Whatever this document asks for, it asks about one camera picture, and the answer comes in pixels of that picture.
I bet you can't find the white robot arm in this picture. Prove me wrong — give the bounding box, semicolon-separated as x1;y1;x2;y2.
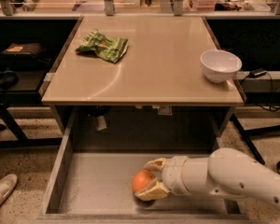
132;147;280;211

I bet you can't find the white shoe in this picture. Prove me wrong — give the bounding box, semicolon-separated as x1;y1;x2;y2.
0;174;18;206

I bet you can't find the green crumpled chip bag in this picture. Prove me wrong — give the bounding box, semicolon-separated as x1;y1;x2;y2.
76;29;128;63

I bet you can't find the beige top cabinet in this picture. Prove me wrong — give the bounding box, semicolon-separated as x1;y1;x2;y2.
40;14;245;135

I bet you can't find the orange fruit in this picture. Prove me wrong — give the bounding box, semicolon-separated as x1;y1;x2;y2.
132;169;155;193

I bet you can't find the open grey drawer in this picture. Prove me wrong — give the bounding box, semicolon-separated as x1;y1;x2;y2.
43;106;245;224

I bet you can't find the black power adapter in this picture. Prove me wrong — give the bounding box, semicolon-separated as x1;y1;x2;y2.
248;68;267;78

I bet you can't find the white ceramic bowl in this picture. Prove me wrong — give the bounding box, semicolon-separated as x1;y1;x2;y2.
200;49;242;83

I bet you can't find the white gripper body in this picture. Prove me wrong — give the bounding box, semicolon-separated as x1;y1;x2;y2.
161;156;189;196

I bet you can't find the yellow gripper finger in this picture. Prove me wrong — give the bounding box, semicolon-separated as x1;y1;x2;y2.
135;178;170;202
144;158;169;173

